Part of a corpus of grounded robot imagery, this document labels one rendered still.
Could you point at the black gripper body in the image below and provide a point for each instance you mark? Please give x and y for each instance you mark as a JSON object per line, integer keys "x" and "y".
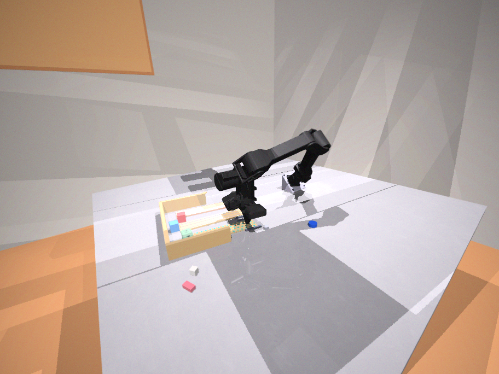
{"x": 252, "y": 210}

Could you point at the tan strip with teal polka dots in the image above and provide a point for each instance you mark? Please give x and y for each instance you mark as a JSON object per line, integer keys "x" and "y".
{"x": 241, "y": 226}

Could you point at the pink rectangular block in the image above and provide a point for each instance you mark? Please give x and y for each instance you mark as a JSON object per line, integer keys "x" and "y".
{"x": 189, "y": 286}

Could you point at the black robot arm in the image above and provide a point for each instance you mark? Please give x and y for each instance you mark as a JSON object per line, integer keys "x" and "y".
{"x": 256, "y": 163}

